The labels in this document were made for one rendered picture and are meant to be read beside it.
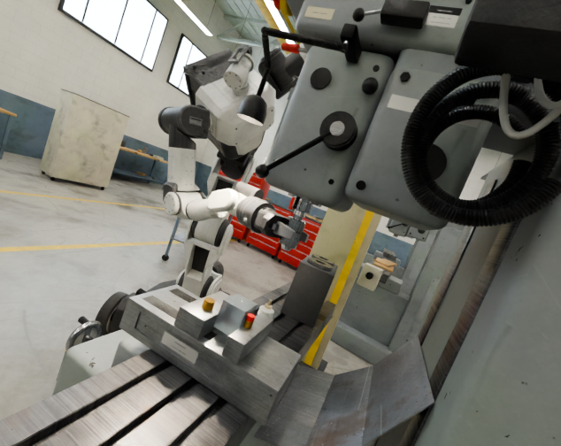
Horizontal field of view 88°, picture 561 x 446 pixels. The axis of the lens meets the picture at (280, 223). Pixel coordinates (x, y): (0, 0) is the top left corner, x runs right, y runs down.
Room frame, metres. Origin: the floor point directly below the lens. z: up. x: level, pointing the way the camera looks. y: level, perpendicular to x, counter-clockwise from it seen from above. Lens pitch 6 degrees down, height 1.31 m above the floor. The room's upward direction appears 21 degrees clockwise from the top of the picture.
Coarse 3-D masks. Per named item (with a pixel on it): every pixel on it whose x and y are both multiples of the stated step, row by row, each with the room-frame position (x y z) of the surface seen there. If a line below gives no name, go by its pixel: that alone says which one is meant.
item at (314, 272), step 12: (300, 264) 0.94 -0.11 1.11; (312, 264) 0.95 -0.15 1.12; (324, 264) 0.99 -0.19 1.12; (300, 276) 0.94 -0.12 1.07; (312, 276) 0.93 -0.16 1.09; (324, 276) 0.92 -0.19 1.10; (300, 288) 0.93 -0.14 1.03; (312, 288) 0.92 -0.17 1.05; (324, 288) 0.92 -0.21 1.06; (288, 300) 0.94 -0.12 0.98; (300, 300) 0.93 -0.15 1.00; (312, 300) 0.92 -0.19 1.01; (324, 300) 0.92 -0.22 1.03; (288, 312) 0.93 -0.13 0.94; (300, 312) 0.93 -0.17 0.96; (312, 312) 0.92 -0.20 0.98; (312, 324) 0.91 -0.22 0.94
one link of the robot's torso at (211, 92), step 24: (192, 72) 1.07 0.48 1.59; (216, 72) 1.09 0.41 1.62; (192, 96) 1.07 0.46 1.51; (216, 96) 1.03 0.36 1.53; (240, 96) 1.04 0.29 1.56; (264, 96) 1.08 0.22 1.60; (216, 120) 1.02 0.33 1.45; (240, 120) 1.04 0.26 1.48; (216, 144) 1.21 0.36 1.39; (240, 144) 1.15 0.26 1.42
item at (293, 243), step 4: (288, 224) 0.69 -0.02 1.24; (292, 224) 0.69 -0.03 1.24; (296, 224) 0.69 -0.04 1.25; (292, 228) 0.69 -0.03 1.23; (296, 228) 0.69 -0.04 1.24; (300, 228) 0.69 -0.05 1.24; (296, 232) 0.69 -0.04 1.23; (300, 232) 0.69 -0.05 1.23; (280, 236) 0.70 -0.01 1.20; (296, 236) 0.69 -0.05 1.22; (300, 236) 0.70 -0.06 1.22; (280, 240) 0.70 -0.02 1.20; (284, 240) 0.69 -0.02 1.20; (288, 240) 0.69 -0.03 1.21; (292, 240) 0.69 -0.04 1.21; (296, 240) 0.69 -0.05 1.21; (284, 244) 0.69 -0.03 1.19; (288, 244) 0.69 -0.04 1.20; (292, 244) 0.69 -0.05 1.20; (296, 244) 0.70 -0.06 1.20; (292, 248) 0.69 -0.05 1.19
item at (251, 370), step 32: (160, 288) 0.65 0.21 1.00; (128, 320) 0.56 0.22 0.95; (160, 320) 0.53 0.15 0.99; (256, 320) 0.58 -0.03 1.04; (160, 352) 0.53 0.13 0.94; (192, 352) 0.51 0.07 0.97; (224, 352) 0.49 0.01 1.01; (256, 352) 0.54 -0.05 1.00; (288, 352) 0.58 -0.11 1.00; (224, 384) 0.48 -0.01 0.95; (256, 384) 0.46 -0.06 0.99; (288, 384) 0.57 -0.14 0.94; (256, 416) 0.46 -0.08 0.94
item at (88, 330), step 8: (80, 320) 0.90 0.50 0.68; (88, 320) 0.90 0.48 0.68; (80, 328) 0.86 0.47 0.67; (88, 328) 0.89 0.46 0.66; (96, 328) 0.92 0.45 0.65; (72, 336) 0.85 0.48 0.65; (80, 336) 0.87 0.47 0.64; (88, 336) 0.89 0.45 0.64; (96, 336) 0.93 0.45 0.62; (72, 344) 0.85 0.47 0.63
